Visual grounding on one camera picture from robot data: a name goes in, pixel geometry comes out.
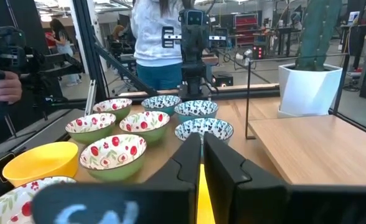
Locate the green bowl red flower pattern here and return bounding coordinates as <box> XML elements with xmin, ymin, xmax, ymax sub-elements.
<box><xmin>92</xmin><ymin>98</ymin><xmax>133</xmax><ymax>121</ymax></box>
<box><xmin>65</xmin><ymin>112</ymin><xmax>117</xmax><ymax>144</ymax></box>
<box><xmin>119</xmin><ymin>111</ymin><xmax>171</xmax><ymax>144</ymax></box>
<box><xmin>0</xmin><ymin>176</ymin><xmax>77</xmax><ymax>224</ymax></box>
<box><xmin>78</xmin><ymin>134</ymin><xmax>148</xmax><ymax>182</ymax></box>

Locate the person's hand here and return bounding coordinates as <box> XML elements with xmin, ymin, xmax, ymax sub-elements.
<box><xmin>0</xmin><ymin>71</ymin><xmax>24</xmax><ymax>105</ymax></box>

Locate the plain yellow bowl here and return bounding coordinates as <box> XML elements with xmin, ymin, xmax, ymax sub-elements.
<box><xmin>1</xmin><ymin>141</ymin><xmax>80</xmax><ymax>187</ymax></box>
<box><xmin>196</xmin><ymin>164</ymin><xmax>217</xmax><ymax>224</ymax></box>

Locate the white angular planter pot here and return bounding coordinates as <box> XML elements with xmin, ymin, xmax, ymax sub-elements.
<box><xmin>277</xmin><ymin>63</ymin><xmax>344</xmax><ymax>118</ymax></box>

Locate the silver metal bracket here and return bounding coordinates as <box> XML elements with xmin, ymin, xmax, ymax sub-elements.
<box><xmin>84</xmin><ymin>79</ymin><xmax>97</xmax><ymax>116</ymax></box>

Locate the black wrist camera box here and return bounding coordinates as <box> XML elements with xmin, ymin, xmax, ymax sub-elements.
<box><xmin>185</xmin><ymin>9</ymin><xmax>205</xmax><ymax>27</ymax></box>

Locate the black metal wood shelf rack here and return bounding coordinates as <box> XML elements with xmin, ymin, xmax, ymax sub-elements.
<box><xmin>244</xmin><ymin>52</ymin><xmax>366</xmax><ymax>187</ymax></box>

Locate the small floor fan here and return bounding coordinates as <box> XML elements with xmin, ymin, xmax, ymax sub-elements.
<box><xmin>235</xmin><ymin>49</ymin><xmax>256</xmax><ymax>70</ymax></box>

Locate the red tool cabinet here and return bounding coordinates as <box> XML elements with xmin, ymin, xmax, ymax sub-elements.
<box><xmin>234</xmin><ymin>12</ymin><xmax>263</xmax><ymax>47</ymax></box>

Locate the teal bowl blue dot pattern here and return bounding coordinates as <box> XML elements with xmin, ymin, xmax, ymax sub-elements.
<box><xmin>174</xmin><ymin>117</ymin><xmax>235</xmax><ymax>156</ymax></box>
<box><xmin>174</xmin><ymin>100</ymin><xmax>220</xmax><ymax>124</ymax></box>
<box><xmin>141</xmin><ymin>95</ymin><xmax>182</xmax><ymax>116</ymax></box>

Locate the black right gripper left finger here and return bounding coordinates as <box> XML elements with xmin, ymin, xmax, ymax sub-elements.
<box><xmin>32</xmin><ymin>133</ymin><xmax>202</xmax><ymax>224</ymax></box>

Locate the black vertical frame post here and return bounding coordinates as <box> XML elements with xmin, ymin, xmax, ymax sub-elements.
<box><xmin>72</xmin><ymin>0</ymin><xmax>109</xmax><ymax>103</ymax></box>

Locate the black box with red lights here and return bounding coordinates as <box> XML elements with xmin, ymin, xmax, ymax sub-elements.
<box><xmin>212</xmin><ymin>70</ymin><xmax>234</xmax><ymax>88</ymax></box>

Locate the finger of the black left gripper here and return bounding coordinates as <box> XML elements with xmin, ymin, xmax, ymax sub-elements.
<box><xmin>161</xmin><ymin>26</ymin><xmax>175</xmax><ymax>49</ymax></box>
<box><xmin>213</xmin><ymin>27</ymin><xmax>229</xmax><ymax>47</ymax></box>

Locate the tall green cactus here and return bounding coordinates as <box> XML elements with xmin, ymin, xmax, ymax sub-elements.
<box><xmin>294</xmin><ymin>0</ymin><xmax>342</xmax><ymax>72</ymax></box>

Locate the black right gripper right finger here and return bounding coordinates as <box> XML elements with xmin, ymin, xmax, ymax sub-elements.
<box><xmin>204</xmin><ymin>133</ymin><xmax>366</xmax><ymax>224</ymax></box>

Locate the black diagonal frame brace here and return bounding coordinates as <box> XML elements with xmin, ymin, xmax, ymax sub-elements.
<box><xmin>92</xmin><ymin>43</ymin><xmax>159</xmax><ymax>96</ymax></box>

